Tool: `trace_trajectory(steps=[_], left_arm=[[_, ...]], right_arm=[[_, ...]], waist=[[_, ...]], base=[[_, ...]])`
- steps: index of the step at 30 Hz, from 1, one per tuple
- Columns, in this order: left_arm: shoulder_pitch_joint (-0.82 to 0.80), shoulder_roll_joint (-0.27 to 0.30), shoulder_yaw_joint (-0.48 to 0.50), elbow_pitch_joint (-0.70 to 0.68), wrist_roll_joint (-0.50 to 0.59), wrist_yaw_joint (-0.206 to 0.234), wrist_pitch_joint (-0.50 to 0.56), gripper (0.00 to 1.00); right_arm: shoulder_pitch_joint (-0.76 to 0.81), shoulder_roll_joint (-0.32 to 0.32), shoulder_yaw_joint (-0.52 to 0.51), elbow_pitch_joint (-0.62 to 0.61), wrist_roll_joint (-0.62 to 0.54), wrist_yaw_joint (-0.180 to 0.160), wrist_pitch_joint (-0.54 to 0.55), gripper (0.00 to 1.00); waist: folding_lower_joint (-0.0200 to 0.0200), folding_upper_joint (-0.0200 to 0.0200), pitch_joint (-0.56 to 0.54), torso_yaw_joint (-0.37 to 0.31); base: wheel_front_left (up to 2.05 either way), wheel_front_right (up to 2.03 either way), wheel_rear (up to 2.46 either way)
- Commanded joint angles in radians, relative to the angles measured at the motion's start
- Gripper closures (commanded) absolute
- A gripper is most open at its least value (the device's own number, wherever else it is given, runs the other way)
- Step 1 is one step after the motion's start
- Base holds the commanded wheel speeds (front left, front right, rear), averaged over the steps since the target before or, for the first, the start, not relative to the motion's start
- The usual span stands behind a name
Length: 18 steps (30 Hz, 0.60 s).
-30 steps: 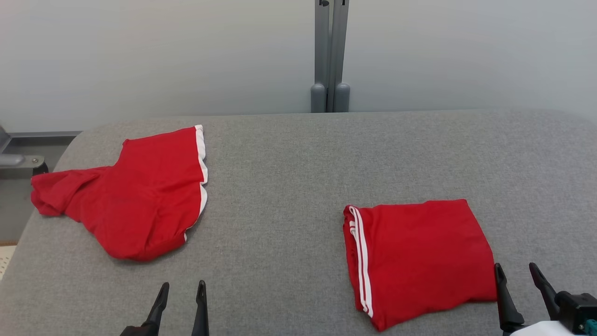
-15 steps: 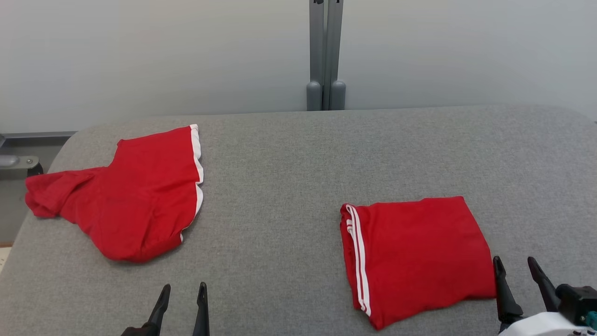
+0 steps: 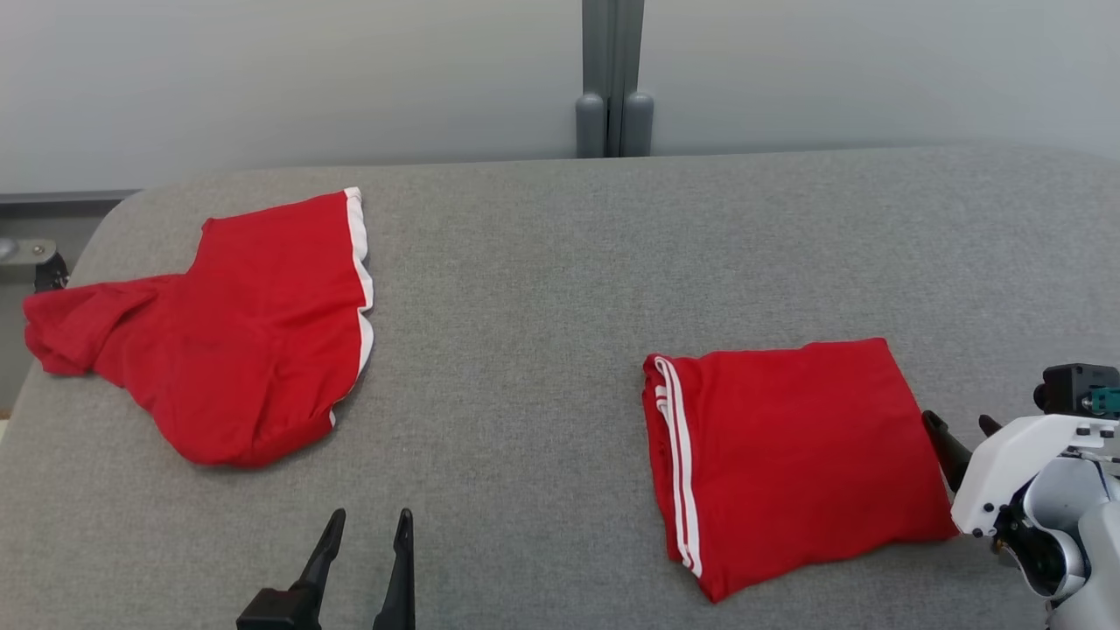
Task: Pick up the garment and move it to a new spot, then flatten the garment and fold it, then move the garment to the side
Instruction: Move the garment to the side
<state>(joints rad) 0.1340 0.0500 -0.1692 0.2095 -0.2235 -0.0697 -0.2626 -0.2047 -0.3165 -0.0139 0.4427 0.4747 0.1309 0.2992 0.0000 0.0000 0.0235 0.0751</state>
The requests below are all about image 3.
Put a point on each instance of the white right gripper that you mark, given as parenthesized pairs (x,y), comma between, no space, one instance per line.
(997,477)

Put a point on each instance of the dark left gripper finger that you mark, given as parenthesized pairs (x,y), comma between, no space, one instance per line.
(401,577)
(302,595)

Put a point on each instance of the red jersey with white sleeves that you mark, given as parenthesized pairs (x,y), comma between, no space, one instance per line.
(787,455)

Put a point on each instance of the red shorts with white trim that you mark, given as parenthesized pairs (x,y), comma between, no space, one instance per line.
(245,350)

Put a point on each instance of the small black floor object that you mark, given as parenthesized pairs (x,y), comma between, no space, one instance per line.
(51,273)

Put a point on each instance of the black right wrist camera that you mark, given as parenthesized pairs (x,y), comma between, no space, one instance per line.
(1072,389)

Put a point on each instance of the silver metal bracket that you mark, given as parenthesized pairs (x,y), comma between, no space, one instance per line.
(22,250)

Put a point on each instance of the grey wall rail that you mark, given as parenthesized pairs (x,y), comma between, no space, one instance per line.
(61,203)

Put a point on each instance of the grey double partition post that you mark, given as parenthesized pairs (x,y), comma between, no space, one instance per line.
(612,79)

